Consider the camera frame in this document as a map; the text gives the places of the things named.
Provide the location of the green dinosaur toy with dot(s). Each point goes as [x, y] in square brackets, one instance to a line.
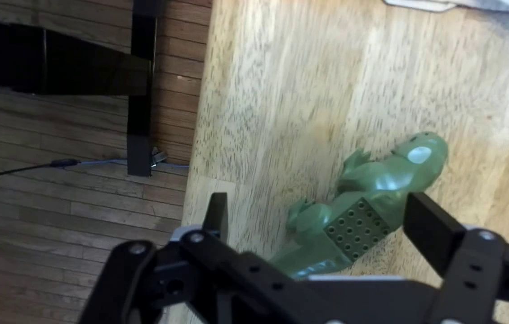
[368, 205]

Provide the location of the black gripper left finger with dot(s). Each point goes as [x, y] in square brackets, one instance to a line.
[217, 216]

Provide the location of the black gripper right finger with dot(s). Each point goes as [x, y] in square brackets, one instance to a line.
[433, 231]

